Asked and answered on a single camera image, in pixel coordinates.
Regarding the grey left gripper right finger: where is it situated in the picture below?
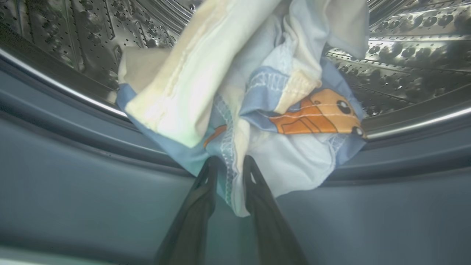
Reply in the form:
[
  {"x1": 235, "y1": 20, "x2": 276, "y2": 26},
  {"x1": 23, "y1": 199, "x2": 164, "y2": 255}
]
[{"x1": 242, "y1": 155, "x2": 308, "y2": 265}]

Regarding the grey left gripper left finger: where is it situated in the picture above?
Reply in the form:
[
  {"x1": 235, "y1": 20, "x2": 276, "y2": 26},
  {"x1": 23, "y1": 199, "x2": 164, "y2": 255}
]
[{"x1": 155, "y1": 156, "x2": 222, "y2": 265}]

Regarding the cream blue orange dog garment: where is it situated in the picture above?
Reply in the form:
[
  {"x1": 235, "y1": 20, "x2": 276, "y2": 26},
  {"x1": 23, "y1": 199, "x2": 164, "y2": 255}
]
[{"x1": 116, "y1": 0, "x2": 371, "y2": 218}]

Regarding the grey rubber door gasket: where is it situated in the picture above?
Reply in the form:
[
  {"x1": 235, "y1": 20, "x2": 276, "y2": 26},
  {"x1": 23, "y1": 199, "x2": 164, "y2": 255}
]
[{"x1": 0, "y1": 48, "x2": 471, "y2": 260}]

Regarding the perforated steel washer drum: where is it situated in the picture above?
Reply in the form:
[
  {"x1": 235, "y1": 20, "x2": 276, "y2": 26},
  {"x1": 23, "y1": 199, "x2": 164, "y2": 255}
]
[{"x1": 0, "y1": 0, "x2": 471, "y2": 138}]

